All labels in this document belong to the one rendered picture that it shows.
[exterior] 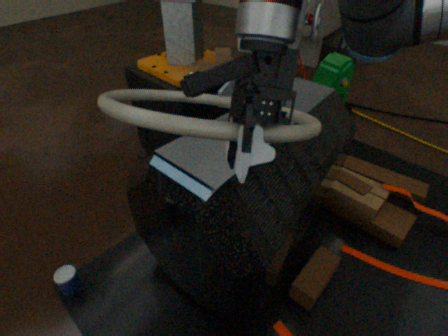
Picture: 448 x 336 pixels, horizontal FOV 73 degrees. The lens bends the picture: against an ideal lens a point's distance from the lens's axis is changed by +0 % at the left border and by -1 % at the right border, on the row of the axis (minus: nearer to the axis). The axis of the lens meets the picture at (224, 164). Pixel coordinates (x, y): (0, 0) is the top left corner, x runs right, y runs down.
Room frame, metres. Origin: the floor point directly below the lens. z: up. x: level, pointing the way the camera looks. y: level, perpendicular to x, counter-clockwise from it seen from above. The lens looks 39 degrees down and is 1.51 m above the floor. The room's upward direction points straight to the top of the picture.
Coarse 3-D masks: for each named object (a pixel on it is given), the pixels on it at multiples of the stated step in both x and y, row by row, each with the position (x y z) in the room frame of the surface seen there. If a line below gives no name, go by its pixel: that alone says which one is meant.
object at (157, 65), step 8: (152, 56) 2.05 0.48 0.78; (160, 56) 2.05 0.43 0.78; (208, 56) 2.05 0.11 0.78; (144, 64) 1.91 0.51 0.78; (152, 64) 1.91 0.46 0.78; (160, 64) 1.91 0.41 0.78; (168, 64) 1.90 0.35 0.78; (152, 72) 1.83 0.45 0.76; (160, 72) 1.78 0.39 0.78; (168, 72) 1.78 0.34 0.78; (176, 72) 1.78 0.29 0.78; (184, 72) 1.78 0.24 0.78; (168, 80) 1.72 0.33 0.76; (176, 80) 1.67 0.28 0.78
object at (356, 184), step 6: (342, 174) 1.48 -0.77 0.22; (348, 174) 1.48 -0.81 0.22; (342, 180) 1.43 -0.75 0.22; (348, 180) 1.43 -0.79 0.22; (354, 180) 1.43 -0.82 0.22; (360, 180) 1.43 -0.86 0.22; (348, 186) 1.38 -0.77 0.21; (354, 186) 1.37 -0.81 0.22; (360, 186) 1.37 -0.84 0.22; (366, 186) 1.37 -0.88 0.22; (360, 192) 1.32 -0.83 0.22; (366, 192) 1.32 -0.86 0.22
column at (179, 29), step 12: (168, 12) 1.89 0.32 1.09; (180, 12) 1.88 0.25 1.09; (192, 12) 1.86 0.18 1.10; (168, 24) 1.90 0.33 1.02; (180, 24) 1.88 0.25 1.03; (192, 24) 1.86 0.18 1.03; (168, 36) 1.90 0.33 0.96; (180, 36) 1.88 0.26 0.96; (192, 36) 1.86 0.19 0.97; (168, 48) 1.90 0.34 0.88; (180, 48) 1.88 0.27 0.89; (192, 48) 1.86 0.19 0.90; (168, 60) 1.90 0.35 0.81; (180, 60) 1.88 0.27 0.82; (192, 60) 1.86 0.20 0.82
